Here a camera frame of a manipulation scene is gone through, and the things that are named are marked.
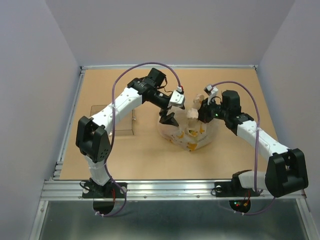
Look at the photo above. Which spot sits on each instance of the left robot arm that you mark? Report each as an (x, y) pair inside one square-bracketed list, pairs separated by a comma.
[(95, 135)]

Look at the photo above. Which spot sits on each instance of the aluminium table edge rail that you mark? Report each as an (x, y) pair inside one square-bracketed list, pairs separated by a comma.
[(61, 156)]

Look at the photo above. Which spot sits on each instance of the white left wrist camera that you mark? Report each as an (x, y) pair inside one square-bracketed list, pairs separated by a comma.
[(177, 98)]

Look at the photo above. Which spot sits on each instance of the white banana print plastic bag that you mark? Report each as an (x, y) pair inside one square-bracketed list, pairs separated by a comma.
[(191, 134)]

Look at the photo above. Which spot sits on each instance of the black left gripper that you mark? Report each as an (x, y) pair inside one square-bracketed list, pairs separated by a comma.
[(169, 119)]

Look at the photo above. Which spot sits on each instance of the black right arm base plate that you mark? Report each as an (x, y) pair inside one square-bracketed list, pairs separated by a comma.
[(223, 189)]

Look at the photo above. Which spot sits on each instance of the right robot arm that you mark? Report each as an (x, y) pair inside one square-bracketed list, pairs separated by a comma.
[(286, 170)]

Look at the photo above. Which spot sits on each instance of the clear plastic box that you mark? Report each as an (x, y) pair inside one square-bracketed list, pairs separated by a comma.
[(125, 127)]

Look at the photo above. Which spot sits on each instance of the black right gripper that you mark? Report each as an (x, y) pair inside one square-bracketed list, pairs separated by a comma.
[(203, 113)]

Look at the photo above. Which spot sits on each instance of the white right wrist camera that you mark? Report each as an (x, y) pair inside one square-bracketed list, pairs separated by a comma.
[(212, 92)]

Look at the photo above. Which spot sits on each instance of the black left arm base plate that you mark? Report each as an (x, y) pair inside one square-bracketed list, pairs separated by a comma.
[(91, 190)]

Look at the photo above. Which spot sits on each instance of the aluminium front frame rail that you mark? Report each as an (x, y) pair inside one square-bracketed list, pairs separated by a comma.
[(138, 190)]

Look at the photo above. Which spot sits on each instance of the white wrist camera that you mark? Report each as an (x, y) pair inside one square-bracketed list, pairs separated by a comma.
[(177, 98), (212, 92)]

